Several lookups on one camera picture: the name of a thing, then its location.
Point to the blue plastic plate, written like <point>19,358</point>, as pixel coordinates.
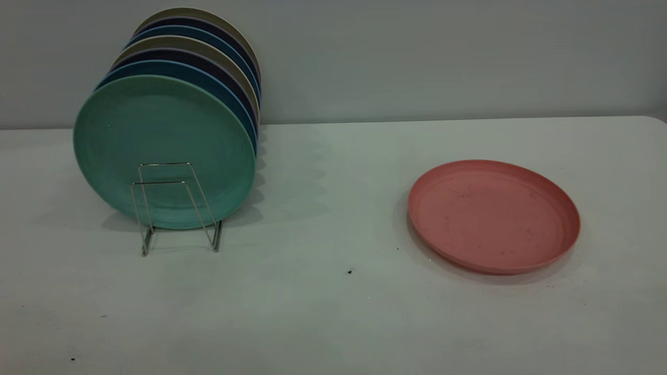
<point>172,67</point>
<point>193,30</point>

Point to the dark purple plastic plate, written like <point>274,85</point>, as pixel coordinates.
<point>198,21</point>
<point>177,54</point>

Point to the green plastic plate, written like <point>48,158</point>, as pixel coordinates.
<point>156,130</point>

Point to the beige plastic plate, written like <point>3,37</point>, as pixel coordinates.
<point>193,11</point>
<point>177,41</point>

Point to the pink plastic plate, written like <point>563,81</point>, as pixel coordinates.
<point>490,219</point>

